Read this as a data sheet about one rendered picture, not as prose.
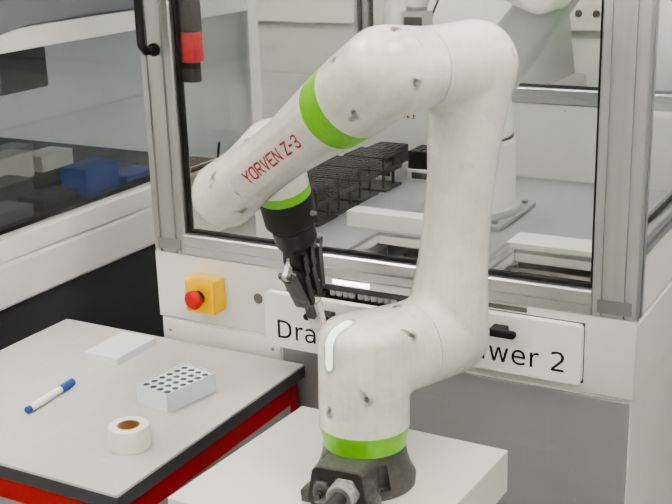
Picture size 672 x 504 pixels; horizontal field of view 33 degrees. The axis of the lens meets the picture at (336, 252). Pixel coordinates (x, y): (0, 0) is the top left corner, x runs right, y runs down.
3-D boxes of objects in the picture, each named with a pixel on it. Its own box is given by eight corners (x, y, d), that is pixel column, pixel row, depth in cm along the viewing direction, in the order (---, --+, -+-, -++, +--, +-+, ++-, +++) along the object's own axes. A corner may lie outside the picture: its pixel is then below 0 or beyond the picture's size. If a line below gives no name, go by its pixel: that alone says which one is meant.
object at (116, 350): (117, 366, 229) (116, 358, 228) (83, 359, 233) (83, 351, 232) (156, 344, 239) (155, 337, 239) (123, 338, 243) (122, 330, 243)
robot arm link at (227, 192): (380, 122, 161) (330, 60, 159) (337, 164, 153) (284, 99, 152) (253, 212, 188) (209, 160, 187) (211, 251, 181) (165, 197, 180)
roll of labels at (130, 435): (118, 459, 190) (116, 437, 189) (103, 443, 196) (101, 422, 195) (157, 448, 194) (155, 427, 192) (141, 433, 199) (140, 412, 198)
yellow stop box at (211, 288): (212, 317, 231) (210, 283, 229) (183, 312, 234) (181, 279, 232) (226, 309, 235) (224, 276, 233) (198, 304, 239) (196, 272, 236)
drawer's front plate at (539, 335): (579, 386, 199) (581, 327, 196) (428, 358, 213) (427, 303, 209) (582, 382, 200) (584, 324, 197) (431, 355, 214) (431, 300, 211)
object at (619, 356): (632, 401, 197) (636, 322, 192) (160, 314, 245) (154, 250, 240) (737, 250, 276) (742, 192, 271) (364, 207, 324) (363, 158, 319)
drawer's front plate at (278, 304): (400, 369, 208) (399, 313, 205) (266, 344, 222) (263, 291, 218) (404, 366, 210) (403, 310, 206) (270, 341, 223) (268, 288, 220)
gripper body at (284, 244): (284, 206, 201) (296, 248, 206) (261, 233, 195) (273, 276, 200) (321, 210, 197) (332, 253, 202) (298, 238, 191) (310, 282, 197)
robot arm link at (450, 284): (502, 377, 173) (544, 24, 155) (426, 405, 163) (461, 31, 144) (441, 346, 182) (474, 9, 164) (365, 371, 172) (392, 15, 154)
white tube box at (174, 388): (167, 413, 207) (166, 394, 205) (137, 402, 212) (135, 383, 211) (216, 390, 216) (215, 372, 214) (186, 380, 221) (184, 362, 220)
